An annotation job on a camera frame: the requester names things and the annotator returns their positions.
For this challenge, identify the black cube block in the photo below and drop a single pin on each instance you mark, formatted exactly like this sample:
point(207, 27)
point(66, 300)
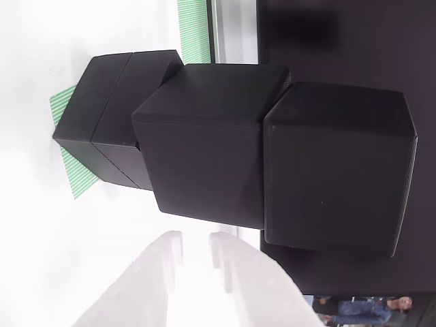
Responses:
point(102, 119)
point(204, 153)
point(340, 170)

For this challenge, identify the person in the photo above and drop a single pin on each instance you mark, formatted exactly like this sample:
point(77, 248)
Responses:
point(357, 311)

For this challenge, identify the green striped square marker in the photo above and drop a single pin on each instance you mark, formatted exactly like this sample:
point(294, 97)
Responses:
point(80, 177)

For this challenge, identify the large black board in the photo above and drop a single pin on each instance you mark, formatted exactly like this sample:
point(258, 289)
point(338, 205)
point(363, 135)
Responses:
point(340, 41)

